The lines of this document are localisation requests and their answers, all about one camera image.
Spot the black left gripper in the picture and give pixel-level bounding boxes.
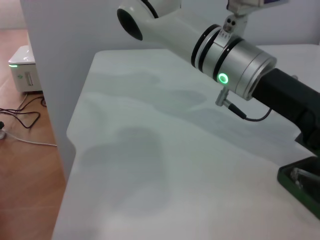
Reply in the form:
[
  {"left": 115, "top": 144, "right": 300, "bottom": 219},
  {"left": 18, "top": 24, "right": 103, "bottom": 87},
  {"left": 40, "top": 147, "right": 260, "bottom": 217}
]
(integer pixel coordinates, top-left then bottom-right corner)
[{"left": 251, "top": 67, "right": 320, "bottom": 157}]

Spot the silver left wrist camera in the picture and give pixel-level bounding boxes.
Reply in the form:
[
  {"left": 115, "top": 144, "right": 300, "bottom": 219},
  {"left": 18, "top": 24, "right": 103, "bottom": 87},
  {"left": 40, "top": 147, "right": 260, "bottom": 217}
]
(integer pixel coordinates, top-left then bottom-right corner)
[{"left": 223, "top": 0, "right": 292, "bottom": 33}]

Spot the green glasses case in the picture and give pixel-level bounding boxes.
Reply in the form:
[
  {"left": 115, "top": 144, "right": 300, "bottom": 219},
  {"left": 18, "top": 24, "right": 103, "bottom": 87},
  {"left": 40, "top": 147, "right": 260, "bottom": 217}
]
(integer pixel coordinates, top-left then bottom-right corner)
[{"left": 276, "top": 155, "right": 320, "bottom": 221}]

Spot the black floor cable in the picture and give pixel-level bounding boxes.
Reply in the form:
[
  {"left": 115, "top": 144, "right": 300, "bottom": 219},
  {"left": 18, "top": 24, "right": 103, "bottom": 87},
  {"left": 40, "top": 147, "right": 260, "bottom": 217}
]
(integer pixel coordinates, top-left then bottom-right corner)
[{"left": 0, "top": 96, "right": 48, "bottom": 130}]

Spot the white box device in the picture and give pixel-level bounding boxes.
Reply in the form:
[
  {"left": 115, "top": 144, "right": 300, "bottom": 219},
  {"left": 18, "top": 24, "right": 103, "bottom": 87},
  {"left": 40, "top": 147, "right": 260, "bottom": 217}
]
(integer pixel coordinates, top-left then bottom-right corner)
[{"left": 8, "top": 44, "right": 44, "bottom": 95}]

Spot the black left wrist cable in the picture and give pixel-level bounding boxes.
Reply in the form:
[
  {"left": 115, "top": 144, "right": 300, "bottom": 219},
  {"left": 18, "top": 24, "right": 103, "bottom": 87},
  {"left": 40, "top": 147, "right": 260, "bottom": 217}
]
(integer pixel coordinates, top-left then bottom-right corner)
[{"left": 215, "top": 87, "right": 273, "bottom": 123}]

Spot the white floor plug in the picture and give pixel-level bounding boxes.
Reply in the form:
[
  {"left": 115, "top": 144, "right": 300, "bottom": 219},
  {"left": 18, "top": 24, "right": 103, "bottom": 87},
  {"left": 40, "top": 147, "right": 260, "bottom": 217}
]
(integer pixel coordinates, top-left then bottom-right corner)
[{"left": 0, "top": 120, "right": 8, "bottom": 140}]

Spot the white floor cable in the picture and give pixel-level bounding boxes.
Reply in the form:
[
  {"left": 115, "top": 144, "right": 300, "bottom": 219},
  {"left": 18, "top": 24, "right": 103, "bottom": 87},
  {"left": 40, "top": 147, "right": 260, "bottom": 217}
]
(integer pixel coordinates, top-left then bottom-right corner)
[{"left": 0, "top": 93, "right": 58, "bottom": 148}]

